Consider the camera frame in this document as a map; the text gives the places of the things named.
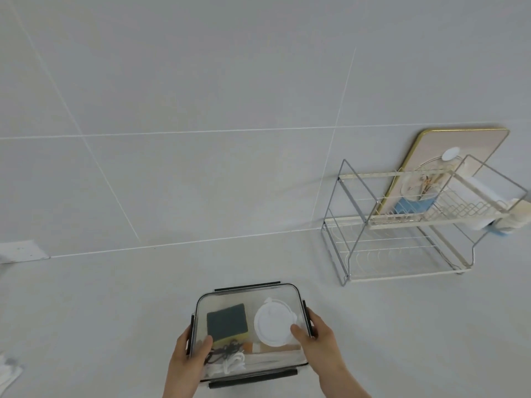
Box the white cloth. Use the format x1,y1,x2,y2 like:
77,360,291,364
0,353,24,391

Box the two-tier metal dish rack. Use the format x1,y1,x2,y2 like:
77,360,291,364
321,154,528,286

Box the person's right forearm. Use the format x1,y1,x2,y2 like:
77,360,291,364
317,364,373,398

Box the white cord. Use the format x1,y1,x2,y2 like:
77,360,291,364
207,352,250,378

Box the blue sponge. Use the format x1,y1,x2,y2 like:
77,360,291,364
393,197,437,215

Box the clear glass jar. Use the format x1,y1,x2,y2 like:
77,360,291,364
399,170,441,203

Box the white wall plate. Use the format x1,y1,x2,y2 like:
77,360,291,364
0,240,51,264

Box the person's left hand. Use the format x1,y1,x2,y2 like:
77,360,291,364
168,326,214,381

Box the person's right hand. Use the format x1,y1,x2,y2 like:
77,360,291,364
290,308,346,378

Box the person's left forearm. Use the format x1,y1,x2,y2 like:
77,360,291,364
162,371,201,398

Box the white round plastic lid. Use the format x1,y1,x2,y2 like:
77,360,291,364
254,297,305,347

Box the black cord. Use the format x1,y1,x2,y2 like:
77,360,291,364
204,343,245,365

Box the pink gold-rimmed cutting board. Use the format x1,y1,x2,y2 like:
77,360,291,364
375,128,510,216

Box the green and yellow sponge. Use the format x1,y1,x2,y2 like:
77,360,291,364
206,303,249,344

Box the wooden handled brush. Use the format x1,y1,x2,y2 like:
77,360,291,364
244,343,302,354

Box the clear lidded storage box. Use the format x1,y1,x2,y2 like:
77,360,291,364
190,282,313,389

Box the white paper towel roll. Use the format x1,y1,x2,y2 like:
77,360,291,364
447,175,512,229

